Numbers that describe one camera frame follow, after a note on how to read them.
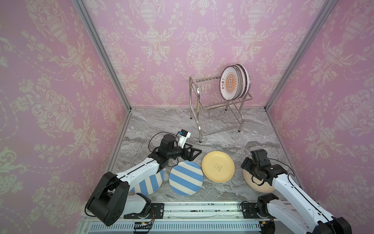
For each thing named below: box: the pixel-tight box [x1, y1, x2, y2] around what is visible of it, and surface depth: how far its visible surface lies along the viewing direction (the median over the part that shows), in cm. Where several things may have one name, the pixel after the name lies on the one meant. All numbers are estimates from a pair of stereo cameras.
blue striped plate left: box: [130, 169, 165, 196], surface depth 84 cm
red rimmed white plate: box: [219, 65, 240, 101], surface depth 88 cm
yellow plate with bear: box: [201, 151, 236, 184], surface depth 91 cm
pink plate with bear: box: [234, 63, 248, 99], surface depth 78 cm
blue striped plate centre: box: [168, 160, 204, 196], surface depth 86 cm
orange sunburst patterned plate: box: [227, 65, 240, 101], surface depth 85 cm
